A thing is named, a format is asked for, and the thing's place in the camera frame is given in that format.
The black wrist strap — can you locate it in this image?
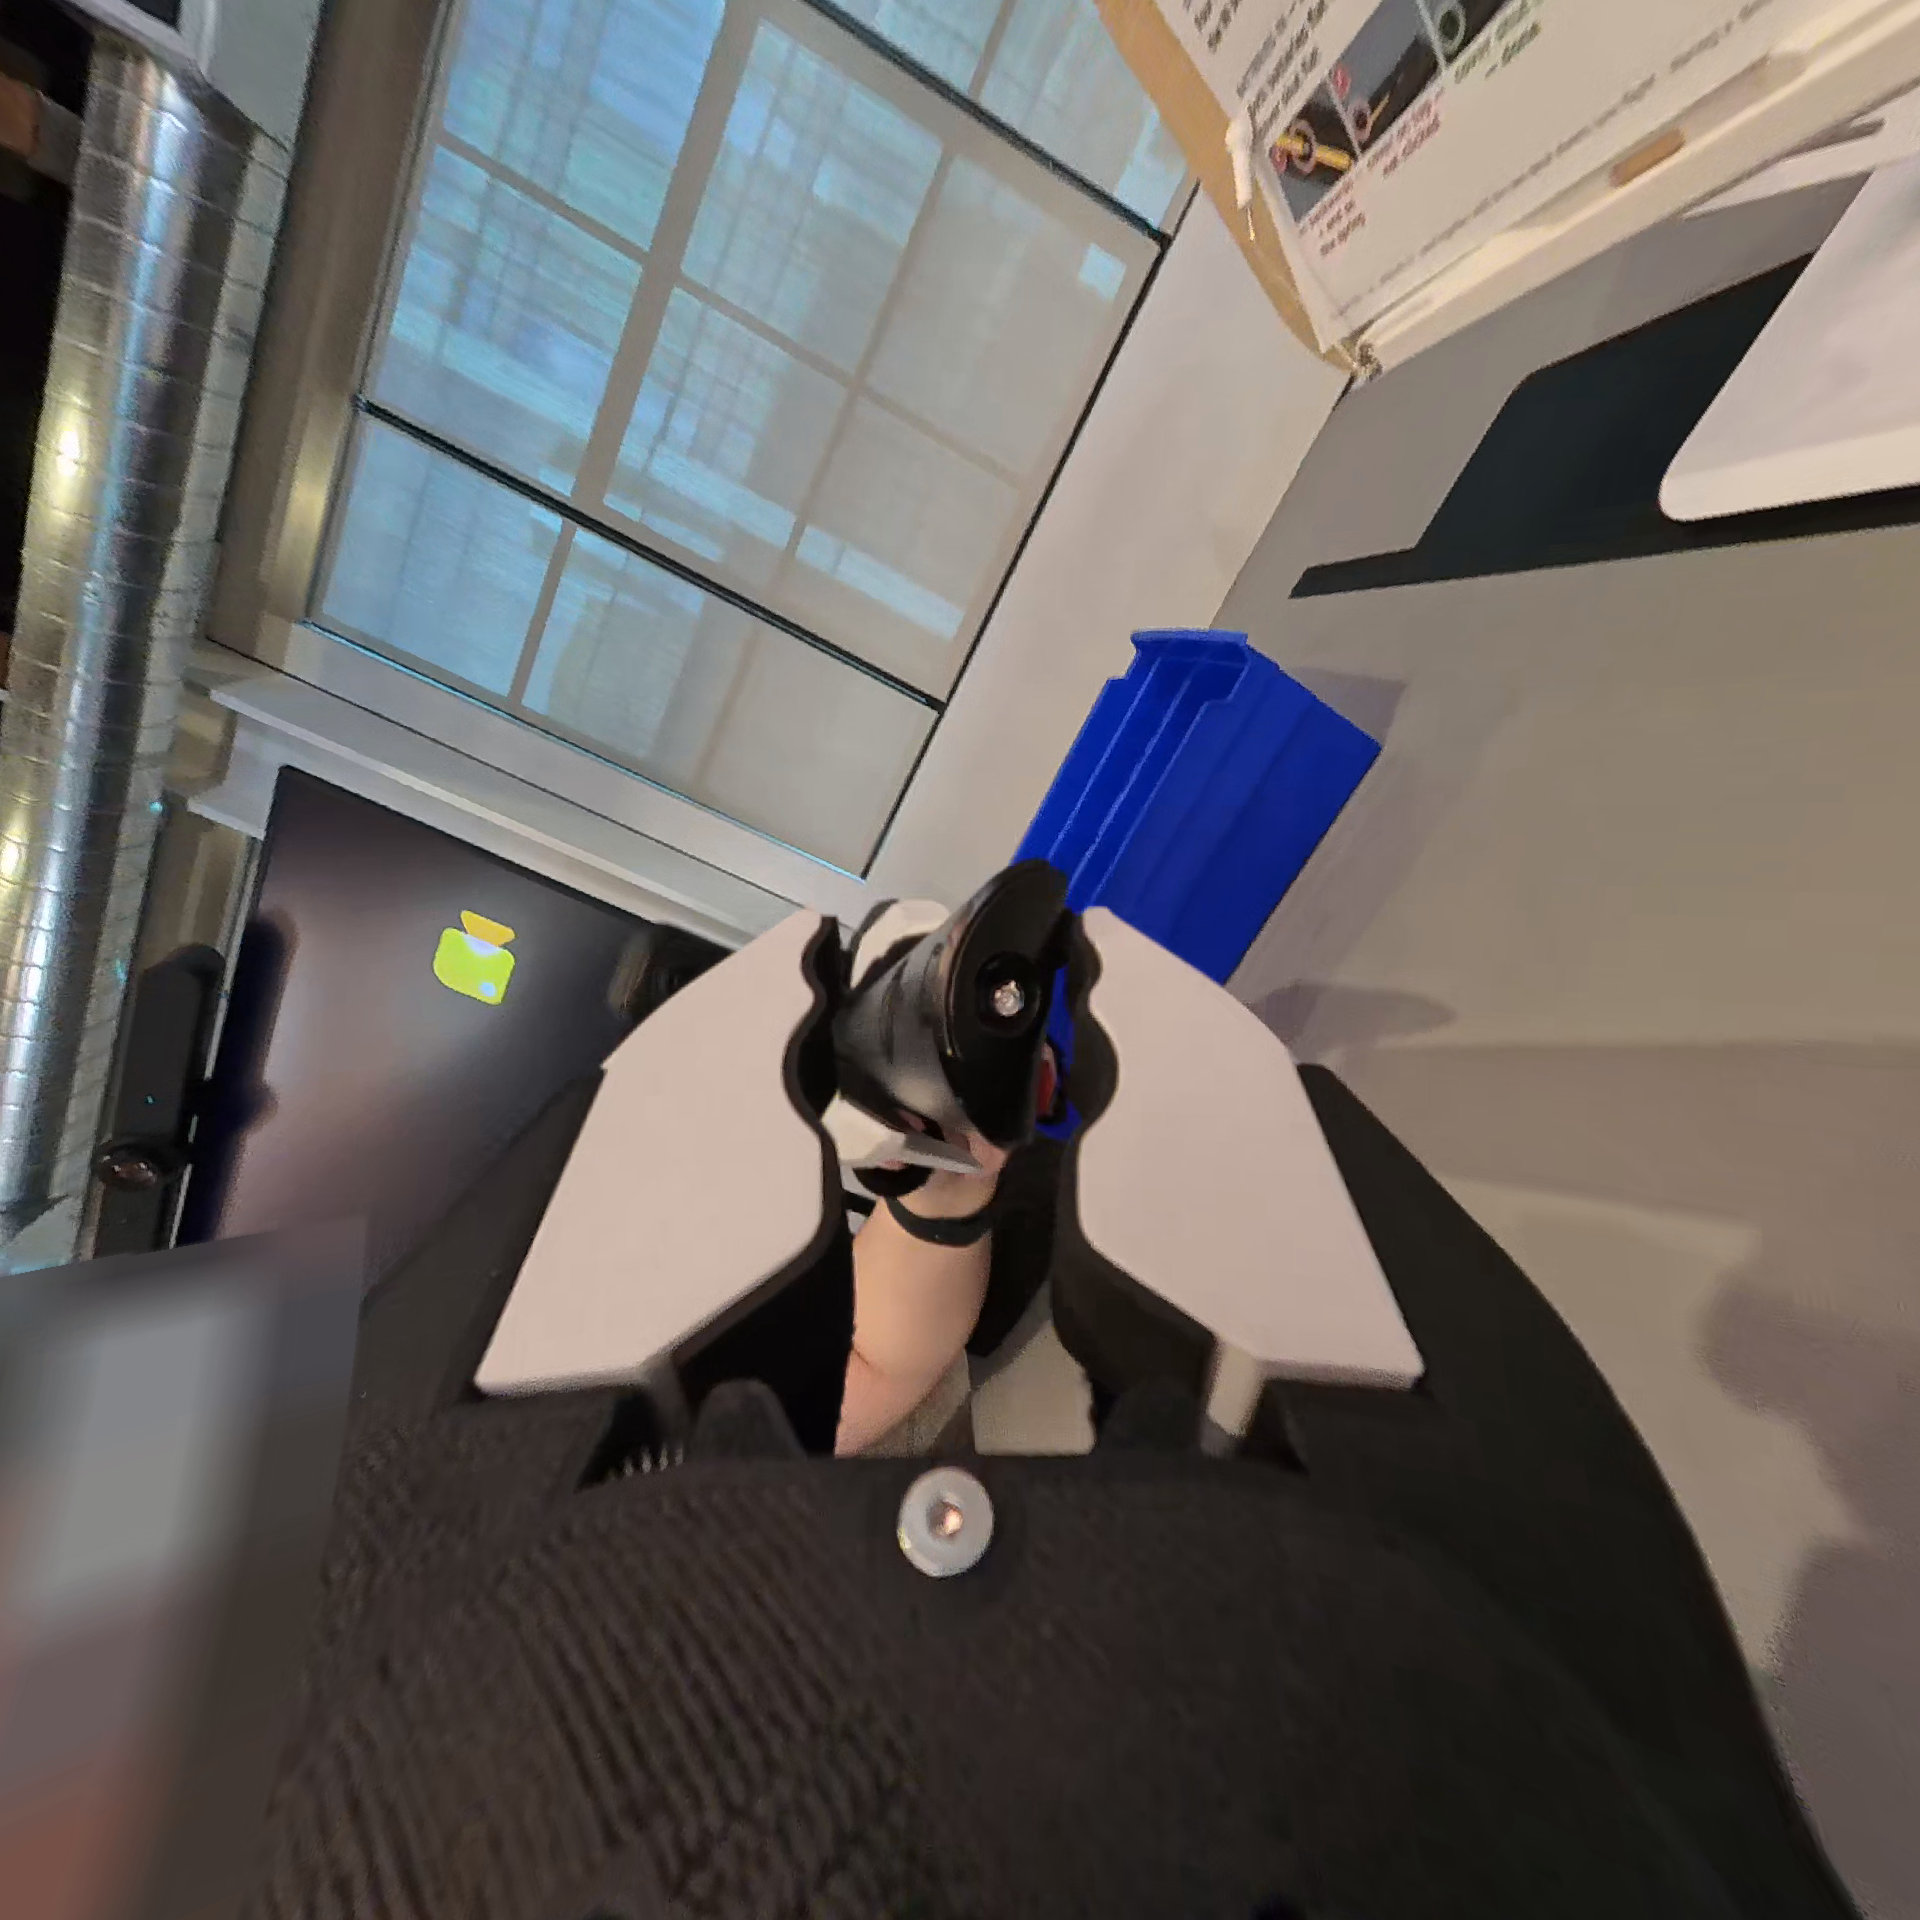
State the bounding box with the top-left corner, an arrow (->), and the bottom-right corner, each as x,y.
862,1170 -> 995,1250

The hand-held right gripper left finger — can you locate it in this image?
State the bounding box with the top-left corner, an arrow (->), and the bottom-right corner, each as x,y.
470,906 -> 849,1400

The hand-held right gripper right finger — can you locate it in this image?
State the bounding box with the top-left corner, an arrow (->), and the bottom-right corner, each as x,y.
1049,906 -> 1426,1389

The large window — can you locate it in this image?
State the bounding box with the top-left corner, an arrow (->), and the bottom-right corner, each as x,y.
306,0 -> 1173,879

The instruction sign on stand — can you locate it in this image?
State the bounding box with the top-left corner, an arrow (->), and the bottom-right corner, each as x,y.
1094,0 -> 1360,360

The silver air duct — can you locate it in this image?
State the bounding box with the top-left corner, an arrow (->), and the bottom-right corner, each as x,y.
0,45 -> 260,1221

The blue plastic bin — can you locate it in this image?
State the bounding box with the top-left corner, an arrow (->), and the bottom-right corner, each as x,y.
1012,631 -> 1385,1134

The black wall monitor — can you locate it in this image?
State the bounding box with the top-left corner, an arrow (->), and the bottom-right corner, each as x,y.
195,765 -> 752,1247

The white tablet stand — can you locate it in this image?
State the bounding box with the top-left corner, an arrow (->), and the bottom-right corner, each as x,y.
1318,0 -> 1920,520

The person's left forearm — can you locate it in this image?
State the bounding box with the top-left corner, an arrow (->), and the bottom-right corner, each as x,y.
837,1176 -> 1000,1455

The black remote control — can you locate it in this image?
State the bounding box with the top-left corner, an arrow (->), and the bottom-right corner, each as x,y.
833,862 -> 1081,1150

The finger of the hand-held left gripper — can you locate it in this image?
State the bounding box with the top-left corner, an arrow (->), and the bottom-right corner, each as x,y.
849,896 -> 947,981
837,1113 -> 981,1179

